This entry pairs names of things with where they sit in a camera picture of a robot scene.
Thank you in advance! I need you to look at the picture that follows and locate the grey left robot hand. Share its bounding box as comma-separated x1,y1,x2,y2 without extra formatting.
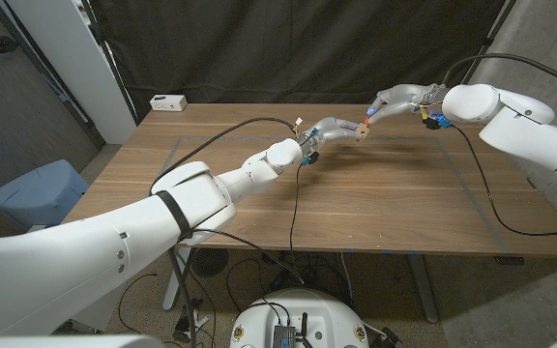
297,116,365,155

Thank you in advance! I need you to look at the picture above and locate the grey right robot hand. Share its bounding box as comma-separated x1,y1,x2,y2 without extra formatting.
364,83,449,127

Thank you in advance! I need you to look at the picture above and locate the black backdrop curtain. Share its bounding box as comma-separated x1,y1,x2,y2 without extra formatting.
87,0,519,117

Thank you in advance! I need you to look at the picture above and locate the white power strip box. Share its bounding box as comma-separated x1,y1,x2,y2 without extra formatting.
149,94,188,112

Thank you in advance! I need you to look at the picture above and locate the round black floor fan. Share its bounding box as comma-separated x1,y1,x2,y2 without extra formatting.
191,247,229,278

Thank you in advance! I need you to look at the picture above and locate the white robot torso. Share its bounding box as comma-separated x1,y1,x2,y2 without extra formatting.
228,288,370,348

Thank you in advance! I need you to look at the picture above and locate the grey table leg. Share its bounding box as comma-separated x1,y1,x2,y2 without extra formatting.
406,254,440,324

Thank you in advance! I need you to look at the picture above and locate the grey ribbed torso module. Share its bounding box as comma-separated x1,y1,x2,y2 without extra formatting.
272,324,298,348

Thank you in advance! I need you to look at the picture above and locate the black floor device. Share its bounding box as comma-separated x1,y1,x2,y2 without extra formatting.
379,327,405,348

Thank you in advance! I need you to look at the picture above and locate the white table leg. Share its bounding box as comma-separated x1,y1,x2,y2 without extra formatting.
161,246,192,311

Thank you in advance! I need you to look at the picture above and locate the black and white floor glove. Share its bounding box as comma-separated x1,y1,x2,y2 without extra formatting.
172,298,211,343

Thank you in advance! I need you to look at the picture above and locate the white pillar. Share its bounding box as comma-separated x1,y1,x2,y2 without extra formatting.
5,0,137,145

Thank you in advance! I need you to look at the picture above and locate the white flat floor panel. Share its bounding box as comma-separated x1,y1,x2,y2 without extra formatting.
68,282,125,334

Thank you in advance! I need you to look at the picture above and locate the blue plastic bin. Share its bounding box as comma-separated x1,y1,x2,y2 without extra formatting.
0,159,90,229

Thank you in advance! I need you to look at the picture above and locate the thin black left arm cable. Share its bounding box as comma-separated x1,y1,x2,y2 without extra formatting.
191,162,308,284

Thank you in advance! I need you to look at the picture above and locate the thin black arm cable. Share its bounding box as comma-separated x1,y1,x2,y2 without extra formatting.
191,162,308,284
452,125,557,238

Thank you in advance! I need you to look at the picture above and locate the black backdrop frame pole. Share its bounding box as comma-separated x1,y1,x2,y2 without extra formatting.
452,0,519,105
78,0,140,123

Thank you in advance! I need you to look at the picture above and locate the thick black left hand cable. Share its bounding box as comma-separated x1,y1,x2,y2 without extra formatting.
148,117,298,197

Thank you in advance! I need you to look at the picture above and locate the thick black hand cable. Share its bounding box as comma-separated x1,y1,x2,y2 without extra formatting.
441,52,557,96
148,117,298,197

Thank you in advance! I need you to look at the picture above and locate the thick black right hand cable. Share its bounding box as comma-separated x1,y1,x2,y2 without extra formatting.
441,52,557,96

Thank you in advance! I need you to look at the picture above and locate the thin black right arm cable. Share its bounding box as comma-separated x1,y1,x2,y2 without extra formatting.
452,125,557,238

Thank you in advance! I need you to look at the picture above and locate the black floor cable tangle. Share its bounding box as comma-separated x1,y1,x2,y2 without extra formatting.
224,249,355,313

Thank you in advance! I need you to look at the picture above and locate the thick dark hanging cable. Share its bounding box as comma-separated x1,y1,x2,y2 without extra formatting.
166,246,198,348

